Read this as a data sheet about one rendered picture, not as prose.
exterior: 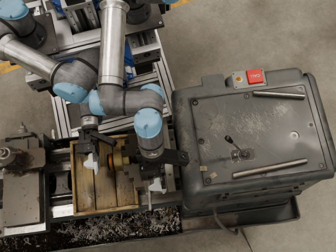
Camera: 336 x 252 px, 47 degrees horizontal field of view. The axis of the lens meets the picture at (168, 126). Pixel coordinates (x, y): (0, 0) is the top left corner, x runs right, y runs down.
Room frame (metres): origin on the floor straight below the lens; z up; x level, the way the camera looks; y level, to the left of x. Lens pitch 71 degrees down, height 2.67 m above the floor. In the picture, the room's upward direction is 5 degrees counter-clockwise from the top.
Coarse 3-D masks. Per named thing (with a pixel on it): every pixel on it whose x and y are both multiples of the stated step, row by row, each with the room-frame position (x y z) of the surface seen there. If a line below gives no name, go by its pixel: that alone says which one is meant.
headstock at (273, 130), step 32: (192, 96) 0.61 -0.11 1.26; (224, 96) 0.60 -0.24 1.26; (256, 96) 0.59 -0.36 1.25; (192, 128) 0.48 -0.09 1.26; (224, 128) 0.47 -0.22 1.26; (256, 128) 0.46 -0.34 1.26; (288, 128) 0.45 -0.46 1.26; (320, 128) 0.43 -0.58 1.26; (192, 160) 0.35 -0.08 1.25; (224, 160) 0.34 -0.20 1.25; (256, 160) 0.33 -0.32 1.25; (288, 160) 0.32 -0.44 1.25; (320, 160) 0.31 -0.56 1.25; (192, 192) 0.23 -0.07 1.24; (224, 192) 0.23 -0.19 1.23; (256, 192) 0.24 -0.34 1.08; (288, 192) 0.24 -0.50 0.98
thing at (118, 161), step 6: (120, 150) 0.46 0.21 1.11; (108, 156) 0.44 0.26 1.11; (114, 156) 0.43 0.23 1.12; (120, 156) 0.43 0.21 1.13; (126, 156) 0.43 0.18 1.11; (108, 162) 0.41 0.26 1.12; (114, 162) 0.41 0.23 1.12; (120, 162) 0.40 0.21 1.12; (126, 162) 0.41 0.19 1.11; (108, 168) 0.39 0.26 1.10; (114, 168) 0.39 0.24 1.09; (120, 168) 0.38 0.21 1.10
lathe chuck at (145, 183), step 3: (147, 180) 0.31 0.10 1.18; (153, 180) 0.30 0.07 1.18; (159, 180) 0.30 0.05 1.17; (165, 180) 0.30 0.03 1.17; (144, 183) 0.30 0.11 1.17; (147, 183) 0.30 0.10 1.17; (144, 186) 0.29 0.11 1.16; (147, 186) 0.29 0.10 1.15; (144, 189) 0.28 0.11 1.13; (147, 189) 0.28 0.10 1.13; (147, 192) 0.28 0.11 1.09; (153, 192) 0.27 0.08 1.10; (156, 192) 0.27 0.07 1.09; (159, 192) 0.27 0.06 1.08
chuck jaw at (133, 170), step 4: (128, 164) 0.40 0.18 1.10; (132, 164) 0.39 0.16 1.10; (136, 164) 0.39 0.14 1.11; (124, 168) 0.38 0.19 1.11; (128, 168) 0.38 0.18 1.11; (132, 168) 0.38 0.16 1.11; (136, 168) 0.38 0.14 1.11; (124, 172) 0.36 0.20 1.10; (128, 172) 0.36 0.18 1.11; (132, 172) 0.36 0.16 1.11; (136, 172) 0.36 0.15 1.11; (132, 176) 0.34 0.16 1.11; (136, 176) 0.34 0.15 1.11; (132, 180) 0.33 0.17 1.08; (136, 180) 0.32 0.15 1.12; (140, 180) 0.32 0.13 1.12; (136, 184) 0.31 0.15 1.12; (140, 184) 0.30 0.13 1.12; (136, 188) 0.29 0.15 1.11; (140, 188) 0.29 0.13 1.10
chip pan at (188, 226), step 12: (288, 204) 0.24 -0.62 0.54; (180, 216) 0.23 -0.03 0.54; (192, 216) 0.22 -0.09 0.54; (228, 216) 0.20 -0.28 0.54; (240, 216) 0.20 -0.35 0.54; (252, 216) 0.19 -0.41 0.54; (264, 216) 0.19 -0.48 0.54; (276, 216) 0.18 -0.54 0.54; (288, 216) 0.18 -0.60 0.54; (192, 228) 0.16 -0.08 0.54; (204, 228) 0.15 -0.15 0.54
